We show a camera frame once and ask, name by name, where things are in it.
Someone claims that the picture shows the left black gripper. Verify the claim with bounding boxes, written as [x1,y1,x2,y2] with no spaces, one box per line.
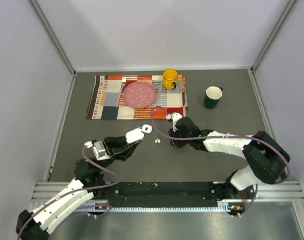
[96,133,142,173]

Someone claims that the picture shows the white oval charging case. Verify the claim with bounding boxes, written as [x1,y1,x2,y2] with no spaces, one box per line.
[125,128,144,144]

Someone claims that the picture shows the dark green white mug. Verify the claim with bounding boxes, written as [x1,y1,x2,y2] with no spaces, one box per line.
[204,86,223,109]

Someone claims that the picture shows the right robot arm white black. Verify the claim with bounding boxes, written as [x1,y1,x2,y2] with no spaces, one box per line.
[166,112,290,199]

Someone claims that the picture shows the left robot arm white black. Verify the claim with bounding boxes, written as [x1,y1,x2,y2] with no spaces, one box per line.
[16,133,144,240]

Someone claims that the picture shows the colourful checked placemat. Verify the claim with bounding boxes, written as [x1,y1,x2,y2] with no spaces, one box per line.
[87,74,188,120]

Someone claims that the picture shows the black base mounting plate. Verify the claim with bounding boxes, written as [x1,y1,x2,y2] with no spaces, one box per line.
[102,181,254,208]

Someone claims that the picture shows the grey knife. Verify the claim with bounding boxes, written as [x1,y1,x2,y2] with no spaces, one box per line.
[155,81,163,107]

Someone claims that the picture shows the pink dotted plate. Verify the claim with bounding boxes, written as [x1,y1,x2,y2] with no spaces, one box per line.
[123,81,157,109]

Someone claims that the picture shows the yellow glass mug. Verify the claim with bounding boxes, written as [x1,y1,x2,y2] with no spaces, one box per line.
[162,69,178,90]

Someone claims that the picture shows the grey fork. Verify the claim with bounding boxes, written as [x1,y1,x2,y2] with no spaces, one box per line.
[116,76,126,107]

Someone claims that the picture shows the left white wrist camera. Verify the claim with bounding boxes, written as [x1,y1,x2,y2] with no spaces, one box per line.
[84,139,110,161]

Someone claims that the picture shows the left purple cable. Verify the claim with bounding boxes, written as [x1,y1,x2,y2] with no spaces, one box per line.
[16,143,124,240]

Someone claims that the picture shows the white slotted cable duct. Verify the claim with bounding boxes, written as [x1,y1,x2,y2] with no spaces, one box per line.
[76,202,231,213]

